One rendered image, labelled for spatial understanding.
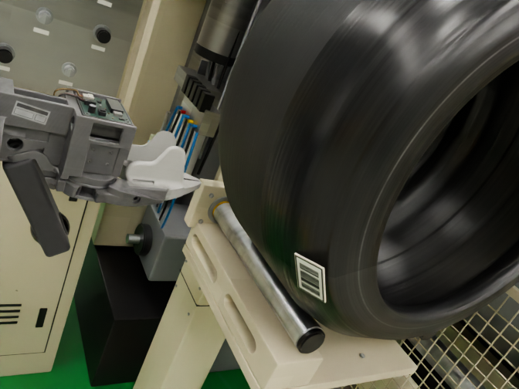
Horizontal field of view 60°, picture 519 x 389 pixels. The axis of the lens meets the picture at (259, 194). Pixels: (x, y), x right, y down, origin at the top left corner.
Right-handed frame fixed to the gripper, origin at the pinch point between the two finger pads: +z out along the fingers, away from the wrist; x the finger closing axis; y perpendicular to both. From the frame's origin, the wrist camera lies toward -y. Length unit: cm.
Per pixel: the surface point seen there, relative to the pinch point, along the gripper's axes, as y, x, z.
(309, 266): -2.1, -10.8, 12.0
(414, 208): -4, 13, 59
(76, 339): -107, 77, 21
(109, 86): -12, 69, 7
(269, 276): -15.9, 3.8, 21.4
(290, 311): -16.1, -3.6, 21.2
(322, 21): 21.5, 1.0, 8.7
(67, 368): -107, 65, 17
